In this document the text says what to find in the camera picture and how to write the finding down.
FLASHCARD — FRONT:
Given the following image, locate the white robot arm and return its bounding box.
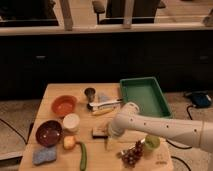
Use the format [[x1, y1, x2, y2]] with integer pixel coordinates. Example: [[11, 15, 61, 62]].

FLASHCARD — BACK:
[[108, 102, 213, 153]]

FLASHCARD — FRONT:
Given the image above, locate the orange-red bowl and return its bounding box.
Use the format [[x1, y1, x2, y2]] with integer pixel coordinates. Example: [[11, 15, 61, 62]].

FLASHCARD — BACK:
[[51, 95, 77, 117]]

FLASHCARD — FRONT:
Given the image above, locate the dark maroon bowl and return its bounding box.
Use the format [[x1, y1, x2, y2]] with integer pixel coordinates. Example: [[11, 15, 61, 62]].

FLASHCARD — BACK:
[[35, 120, 62, 147]]

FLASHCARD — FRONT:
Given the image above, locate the bunch of dark grapes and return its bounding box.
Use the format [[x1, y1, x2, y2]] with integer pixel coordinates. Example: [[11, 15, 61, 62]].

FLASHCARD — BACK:
[[116, 141, 144, 168]]

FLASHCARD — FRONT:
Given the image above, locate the yellow banana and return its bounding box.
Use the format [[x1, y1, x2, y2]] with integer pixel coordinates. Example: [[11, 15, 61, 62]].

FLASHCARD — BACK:
[[92, 108, 114, 116]]

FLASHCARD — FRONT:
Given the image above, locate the green cup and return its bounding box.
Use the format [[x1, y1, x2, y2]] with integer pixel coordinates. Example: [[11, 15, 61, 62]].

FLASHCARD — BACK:
[[145, 135, 160, 151]]

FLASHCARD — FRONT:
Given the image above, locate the yellow apple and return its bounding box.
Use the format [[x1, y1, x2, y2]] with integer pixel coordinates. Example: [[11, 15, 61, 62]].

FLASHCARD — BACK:
[[63, 136, 76, 150]]

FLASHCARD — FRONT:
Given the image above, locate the white round container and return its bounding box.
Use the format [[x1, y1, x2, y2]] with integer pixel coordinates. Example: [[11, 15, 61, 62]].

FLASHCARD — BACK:
[[63, 113, 80, 133]]

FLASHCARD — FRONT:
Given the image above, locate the small metal cup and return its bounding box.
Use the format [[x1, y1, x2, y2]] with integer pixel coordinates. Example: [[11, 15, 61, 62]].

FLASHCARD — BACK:
[[84, 87, 96, 102]]

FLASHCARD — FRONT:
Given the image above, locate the green plastic tray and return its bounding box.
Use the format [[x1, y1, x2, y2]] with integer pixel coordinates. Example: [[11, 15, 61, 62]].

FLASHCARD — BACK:
[[120, 77, 172, 118]]

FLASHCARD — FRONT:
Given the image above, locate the blue sponge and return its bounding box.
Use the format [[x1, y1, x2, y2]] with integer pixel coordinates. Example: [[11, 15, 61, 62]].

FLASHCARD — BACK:
[[32, 146, 57, 165]]

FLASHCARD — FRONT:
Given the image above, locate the blue black floor device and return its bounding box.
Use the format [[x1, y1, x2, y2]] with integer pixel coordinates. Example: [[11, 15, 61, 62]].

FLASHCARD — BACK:
[[184, 92, 212, 108]]

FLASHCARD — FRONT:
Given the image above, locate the white handled brush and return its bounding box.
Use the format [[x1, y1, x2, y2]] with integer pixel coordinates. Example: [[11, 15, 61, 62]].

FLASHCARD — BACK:
[[87, 99, 122, 110]]

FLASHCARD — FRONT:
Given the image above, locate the black floor cable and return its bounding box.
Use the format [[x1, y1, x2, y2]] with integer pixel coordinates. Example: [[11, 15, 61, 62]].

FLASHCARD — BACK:
[[165, 104, 198, 150]]

